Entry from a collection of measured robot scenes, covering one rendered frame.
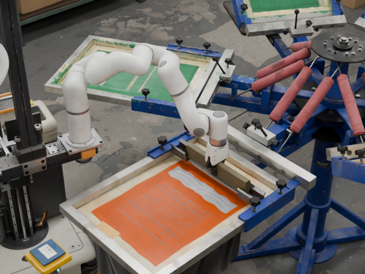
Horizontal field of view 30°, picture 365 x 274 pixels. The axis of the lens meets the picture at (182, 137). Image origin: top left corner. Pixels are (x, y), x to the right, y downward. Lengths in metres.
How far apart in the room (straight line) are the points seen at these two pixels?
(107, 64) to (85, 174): 1.97
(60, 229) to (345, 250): 1.64
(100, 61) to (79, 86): 0.13
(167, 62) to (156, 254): 0.74
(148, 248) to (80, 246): 1.04
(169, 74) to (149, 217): 0.59
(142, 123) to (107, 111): 0.30
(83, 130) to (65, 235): 1.01
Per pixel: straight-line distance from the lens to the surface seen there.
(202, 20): 6.42
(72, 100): 2.76
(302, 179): 2.90
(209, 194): 2.89
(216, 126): 2.75
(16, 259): 3.65
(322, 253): 4.05
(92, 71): 2.69
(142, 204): 2.85
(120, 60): 2.62
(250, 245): 3.94
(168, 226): 2.75
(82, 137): 2.86
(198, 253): 2.60
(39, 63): 5.82
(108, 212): 2.83
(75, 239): 3.70
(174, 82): 2.65
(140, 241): 2.70
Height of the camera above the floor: 2.85
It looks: 36 degrees down
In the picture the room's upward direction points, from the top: 1 degrees clockwise
